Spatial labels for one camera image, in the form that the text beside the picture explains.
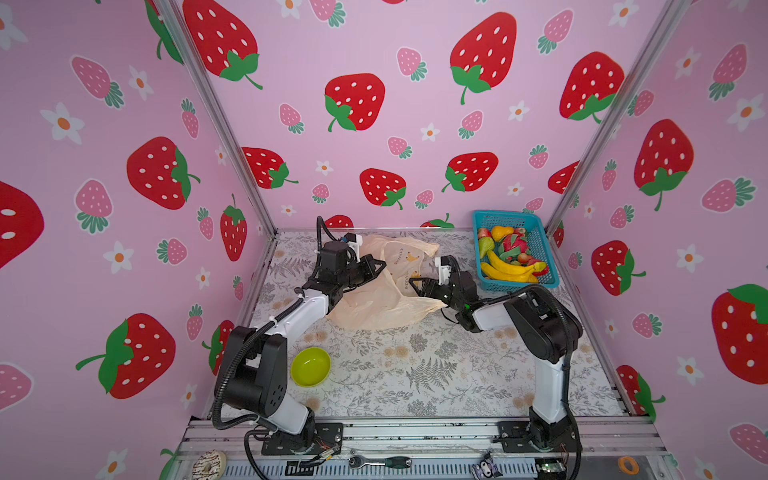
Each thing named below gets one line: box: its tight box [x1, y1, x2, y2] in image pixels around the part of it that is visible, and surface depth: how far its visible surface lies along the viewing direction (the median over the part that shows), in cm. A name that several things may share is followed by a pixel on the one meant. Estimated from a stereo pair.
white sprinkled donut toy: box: [192, 449, 227, 480], surface depth 70 cm
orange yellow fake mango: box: [491, 226, 515, 242], surface depth 115 cm
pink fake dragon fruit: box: [498, 228, 529, 259], surface depth 108 cm
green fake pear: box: [478, 236, 495, 259], surface depth 113 cm
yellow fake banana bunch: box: [481, 250, 539, 283], surface depth 100 cm
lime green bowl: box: [290, 347, 332, 388], surface depth 85 cm
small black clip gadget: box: [471, 450, 503, 480], surface depth 69 cm
